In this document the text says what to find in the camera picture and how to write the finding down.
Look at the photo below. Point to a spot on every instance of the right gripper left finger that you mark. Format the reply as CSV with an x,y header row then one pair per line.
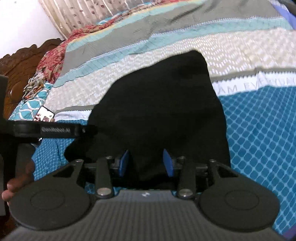
x,y
108,170

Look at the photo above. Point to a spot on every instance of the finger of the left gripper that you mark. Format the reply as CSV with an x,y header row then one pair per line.
x,y
40,129

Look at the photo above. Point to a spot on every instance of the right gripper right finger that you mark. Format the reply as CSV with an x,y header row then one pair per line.
x,y
182,175

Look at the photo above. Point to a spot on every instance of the black pants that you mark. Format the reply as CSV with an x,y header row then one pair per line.
x,y
170,105

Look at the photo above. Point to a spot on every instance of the person's left hand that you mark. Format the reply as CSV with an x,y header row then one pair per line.
x,y
17,183

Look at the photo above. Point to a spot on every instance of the carved wooden headboard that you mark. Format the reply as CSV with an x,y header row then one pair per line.
x,y
19,67

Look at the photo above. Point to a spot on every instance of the red floral blanket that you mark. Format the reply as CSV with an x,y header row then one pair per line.
x,y
50,66

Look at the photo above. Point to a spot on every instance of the floral beige curtain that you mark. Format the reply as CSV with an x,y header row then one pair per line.
x,y
70,15

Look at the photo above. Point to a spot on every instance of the patterned blue bedspread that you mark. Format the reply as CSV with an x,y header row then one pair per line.
x,y
251,65

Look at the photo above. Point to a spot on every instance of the purple bed sheet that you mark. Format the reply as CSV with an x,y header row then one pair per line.
x,y
285,9

